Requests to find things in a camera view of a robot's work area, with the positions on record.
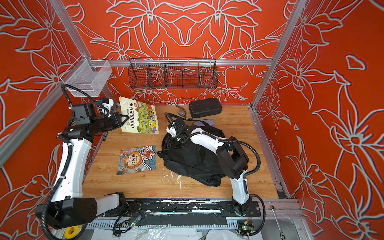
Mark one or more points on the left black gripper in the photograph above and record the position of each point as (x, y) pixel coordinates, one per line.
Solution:
(118, 122)

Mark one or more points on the green Chinese history picture book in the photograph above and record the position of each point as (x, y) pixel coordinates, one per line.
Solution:
(142, 117)

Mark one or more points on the black student backpack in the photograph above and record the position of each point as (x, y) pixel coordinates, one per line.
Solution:
(191, 160)

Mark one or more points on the dragon cover picture book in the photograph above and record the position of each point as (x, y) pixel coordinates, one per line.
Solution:
(137, 160)

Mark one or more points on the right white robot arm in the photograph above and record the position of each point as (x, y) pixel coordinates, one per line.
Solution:
(231, 156)

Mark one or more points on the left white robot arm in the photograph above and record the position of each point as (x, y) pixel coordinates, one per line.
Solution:
(65, 206)

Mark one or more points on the grey purple pouch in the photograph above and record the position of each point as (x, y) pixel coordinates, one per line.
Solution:
(204, 123)

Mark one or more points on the black hard zip case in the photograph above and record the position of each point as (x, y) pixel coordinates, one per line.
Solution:
(204, 108)

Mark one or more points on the green circuit board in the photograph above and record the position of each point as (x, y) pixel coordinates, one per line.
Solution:
(245, 228)

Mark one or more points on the yellow tape roll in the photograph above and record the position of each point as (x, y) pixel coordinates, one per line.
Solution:
(72, 232)

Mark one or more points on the silver wrench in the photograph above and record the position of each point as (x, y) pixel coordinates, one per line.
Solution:
(282, 235)

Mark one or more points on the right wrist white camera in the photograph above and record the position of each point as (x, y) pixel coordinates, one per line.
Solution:
(172, 131)

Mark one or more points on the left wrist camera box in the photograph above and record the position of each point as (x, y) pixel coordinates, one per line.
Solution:
(84, 113)

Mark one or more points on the black wire wall basket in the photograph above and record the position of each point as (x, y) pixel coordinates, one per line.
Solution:
(173, 74)

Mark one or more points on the white wire mesh basket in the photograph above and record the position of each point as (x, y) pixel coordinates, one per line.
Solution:
(87, 78)

